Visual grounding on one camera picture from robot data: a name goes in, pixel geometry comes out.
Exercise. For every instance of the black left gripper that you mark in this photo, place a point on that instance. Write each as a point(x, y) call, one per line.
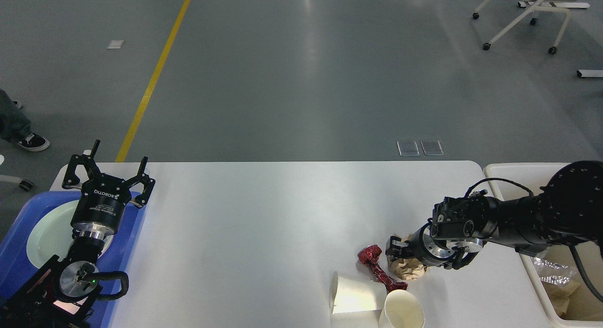
point(101, 208)

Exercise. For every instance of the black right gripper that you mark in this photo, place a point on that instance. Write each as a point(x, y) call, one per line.
point(446, 253)

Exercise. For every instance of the brown paper ball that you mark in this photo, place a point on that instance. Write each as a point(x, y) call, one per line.
point(406, 269)

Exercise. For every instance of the white paper cup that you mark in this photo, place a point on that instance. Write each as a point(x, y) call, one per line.
point(348, 295)
point(401, 310)

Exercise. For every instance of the mint green plate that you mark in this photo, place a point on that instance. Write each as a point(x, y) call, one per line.
point(52, 232)

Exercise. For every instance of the aluminium foil tray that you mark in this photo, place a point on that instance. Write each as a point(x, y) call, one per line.
point(553, 273)

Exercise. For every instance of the brown paper sheet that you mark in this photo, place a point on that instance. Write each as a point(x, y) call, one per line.
point(559, 295)

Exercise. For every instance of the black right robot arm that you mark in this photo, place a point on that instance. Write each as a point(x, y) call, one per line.
point(568, 212)

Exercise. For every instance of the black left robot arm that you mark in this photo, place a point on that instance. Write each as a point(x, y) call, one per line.
point(62, 292)

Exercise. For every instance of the red foil wrapper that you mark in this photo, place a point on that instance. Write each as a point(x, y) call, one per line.
point(369, 256)

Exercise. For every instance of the lying white paper cup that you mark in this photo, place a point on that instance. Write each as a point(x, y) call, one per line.
point(348, 295)

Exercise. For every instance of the white chair leg left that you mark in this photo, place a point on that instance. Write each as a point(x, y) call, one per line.
point(24, 184)

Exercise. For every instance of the left floor socket cover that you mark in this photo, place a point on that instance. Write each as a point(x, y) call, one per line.
point(408, 148)

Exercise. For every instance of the floor socket cover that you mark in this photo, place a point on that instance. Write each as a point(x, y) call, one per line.
point(408, 148)
point(432, 147)

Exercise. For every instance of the right floor socket cover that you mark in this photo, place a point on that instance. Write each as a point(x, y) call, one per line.
point(432, 147)

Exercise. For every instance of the person's leg and shoe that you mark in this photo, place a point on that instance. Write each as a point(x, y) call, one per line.
point(16, 128)

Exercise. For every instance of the blue plastic tray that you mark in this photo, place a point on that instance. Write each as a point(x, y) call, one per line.
point(15, 267)

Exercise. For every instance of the beige plastic bin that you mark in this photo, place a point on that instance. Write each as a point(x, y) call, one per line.
point(584, 311)

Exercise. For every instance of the white metal bar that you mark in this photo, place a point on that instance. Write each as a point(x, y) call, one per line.
point(587, 73)

